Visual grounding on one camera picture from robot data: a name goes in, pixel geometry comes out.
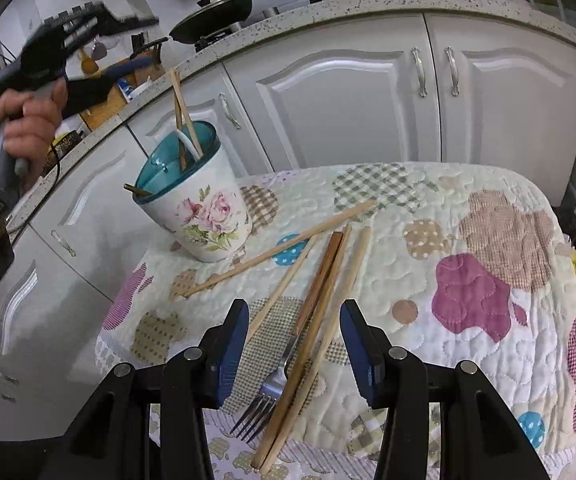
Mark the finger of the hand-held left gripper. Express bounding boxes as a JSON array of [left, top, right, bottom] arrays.
[[43, 2, 161, 37], [63, 57, 156, 111]]

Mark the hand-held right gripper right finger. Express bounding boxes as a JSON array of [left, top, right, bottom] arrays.
[[339, 299, 551, 480]]

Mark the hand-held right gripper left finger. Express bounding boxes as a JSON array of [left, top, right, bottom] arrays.
[[38, 299, 250, 480]]

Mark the wooden chopstick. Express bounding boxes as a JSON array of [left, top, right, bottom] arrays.
[[244, 236, 320, 343], [260, 226, 372, 473], [172, 82, 191, 171], [250, 223, 354, 470], [169, 69, 204, 160], [169, 200, 378, 302]]

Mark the fork with wooden handle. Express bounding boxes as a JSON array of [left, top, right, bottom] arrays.
[[229, 231, 345, 445]]

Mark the white plastic spoon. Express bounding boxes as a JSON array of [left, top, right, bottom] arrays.
[[175, 129, 205, 161]]

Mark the person's left hand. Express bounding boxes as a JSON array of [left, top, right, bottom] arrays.
[[0, 80, 69, 221]]

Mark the wooden cutting board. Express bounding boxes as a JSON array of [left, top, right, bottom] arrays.
[[78, 67, 164, 131]]

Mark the patchwork quilted table cover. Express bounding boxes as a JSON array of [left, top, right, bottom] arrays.
[[95, 161, 576, 480]]

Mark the black wok with glass lid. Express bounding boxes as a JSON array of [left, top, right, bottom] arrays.
[[130, 0, 254, 58]]

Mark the white cabinet door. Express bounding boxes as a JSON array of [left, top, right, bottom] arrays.
[[128, 65, 274, 186], [28, 125, 179, 306], [425, 12, 576, 196], [0, 230, 119, 436], [220, 12, 441, 181]]

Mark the black gas stove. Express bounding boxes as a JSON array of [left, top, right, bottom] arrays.
[[193, 0, 386, 53]]

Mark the speckled stone countertop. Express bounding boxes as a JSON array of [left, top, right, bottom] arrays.
[[5, 0, 576, 233]]

